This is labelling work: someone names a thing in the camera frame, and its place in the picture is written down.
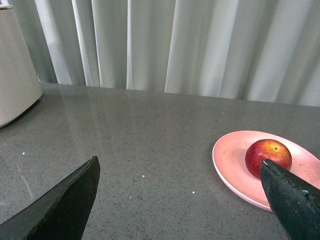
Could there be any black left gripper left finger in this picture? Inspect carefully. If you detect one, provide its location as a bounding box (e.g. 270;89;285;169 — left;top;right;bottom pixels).
0;156;101;240

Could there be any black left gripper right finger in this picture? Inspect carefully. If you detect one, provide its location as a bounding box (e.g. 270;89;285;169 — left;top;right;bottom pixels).
260;159;320;240

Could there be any red yellow apple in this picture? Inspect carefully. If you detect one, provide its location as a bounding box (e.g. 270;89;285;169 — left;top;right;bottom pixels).
245;139;293;179

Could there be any pink plate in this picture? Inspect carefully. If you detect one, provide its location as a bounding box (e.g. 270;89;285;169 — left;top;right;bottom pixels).
212;130;320;212

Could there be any white round appliance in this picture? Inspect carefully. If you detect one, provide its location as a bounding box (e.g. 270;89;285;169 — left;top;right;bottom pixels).
0;4;43;127

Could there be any white curtain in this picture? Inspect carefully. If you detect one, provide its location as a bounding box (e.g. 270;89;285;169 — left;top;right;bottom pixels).
8;0;320;107

